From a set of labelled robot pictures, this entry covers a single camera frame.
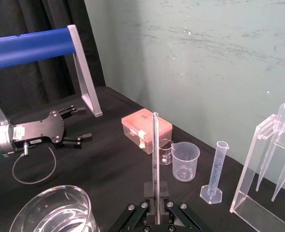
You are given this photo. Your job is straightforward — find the blue cylinder bar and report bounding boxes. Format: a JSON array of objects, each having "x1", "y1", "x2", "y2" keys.
[{"x1": 0, "y1": 27, "x2": 76, "y2": 72}]

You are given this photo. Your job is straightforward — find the small glass beaker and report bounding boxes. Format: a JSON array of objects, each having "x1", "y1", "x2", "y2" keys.
[{"x1": 158, "y1": 138, "x2": 174, "y2": 166}]

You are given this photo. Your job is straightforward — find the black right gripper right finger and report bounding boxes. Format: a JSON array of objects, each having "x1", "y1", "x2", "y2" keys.
[{"x1": 159, "y1": 181, "x2": 208, "y2": 232}]

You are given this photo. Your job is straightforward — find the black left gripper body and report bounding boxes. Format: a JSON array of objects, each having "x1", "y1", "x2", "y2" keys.
[{"x1": 12, "y1": 110, "x2": 66, "y2": 149}]

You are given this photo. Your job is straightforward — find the clear acrylic pipette rack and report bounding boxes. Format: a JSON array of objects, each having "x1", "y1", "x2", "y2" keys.
[{"x1": 229, "y1": 114, "x2": 285, "y2": 232}]

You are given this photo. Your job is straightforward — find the grey triangular stand frame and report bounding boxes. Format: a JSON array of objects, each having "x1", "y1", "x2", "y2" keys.
[{"x1": 67, "y1": 24, "x2": 103, "y2": 118}]

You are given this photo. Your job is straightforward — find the clear plastic measuring cup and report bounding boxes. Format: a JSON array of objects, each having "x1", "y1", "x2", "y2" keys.
[{"x1": 170, "y1": 141, "x2": 201, "y2": 183}]

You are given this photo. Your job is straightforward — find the plastic graduated cylinder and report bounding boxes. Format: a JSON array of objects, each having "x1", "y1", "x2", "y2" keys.
[{"x1": 199, "y1": 141, "x2": 230, "y2": 205}]

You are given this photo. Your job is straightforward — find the glass thermometer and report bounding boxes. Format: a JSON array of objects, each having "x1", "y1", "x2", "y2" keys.
[{"x1": 151, "y1": 111, "x2": 161, "y2": 225}]

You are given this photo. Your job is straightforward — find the black curtain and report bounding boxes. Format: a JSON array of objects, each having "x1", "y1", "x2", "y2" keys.
[{"x1": 0, "y1": 0, "x2": 107, "y2": 116}]

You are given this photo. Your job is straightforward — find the black table cloth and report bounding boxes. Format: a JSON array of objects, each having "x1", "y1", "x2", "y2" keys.
[{"x1": 0, "y1": 86, "x2": 285, "y2": 232}]

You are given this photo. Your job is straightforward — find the large glass beaker with water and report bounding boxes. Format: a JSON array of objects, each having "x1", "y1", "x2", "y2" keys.
[{"x1": 8, "y1": 185, "x2": 101, "y2": 232}]

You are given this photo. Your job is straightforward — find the white tape strip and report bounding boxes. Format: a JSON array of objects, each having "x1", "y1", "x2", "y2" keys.
[{"x1": 138, "y1": 130, "x2": 147, "y2": 149}]

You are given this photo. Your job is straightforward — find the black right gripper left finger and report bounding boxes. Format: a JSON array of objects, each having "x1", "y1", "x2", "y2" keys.
[{"x1": 107, "y1": 181, "x2": 155, "y2": 232}]

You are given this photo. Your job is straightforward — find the thin dark cable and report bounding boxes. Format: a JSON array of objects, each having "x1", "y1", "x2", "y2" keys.
[{"x1": 12, "y1": 142, "x2": 57, "y2": 185}]

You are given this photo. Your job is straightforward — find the clear box with pink lid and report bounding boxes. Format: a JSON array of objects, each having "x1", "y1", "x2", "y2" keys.
[{"x1": 121, "y1": 108, "x2": 174, "y2": 156}]

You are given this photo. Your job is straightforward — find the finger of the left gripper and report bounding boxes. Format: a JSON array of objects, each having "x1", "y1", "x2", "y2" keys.
[
  {"x1": 57, "y1": 104, "x2": 87, "y2": 119},
  {"x1": 60, "y1": 132, "x2": 92, "y2": 148}
]

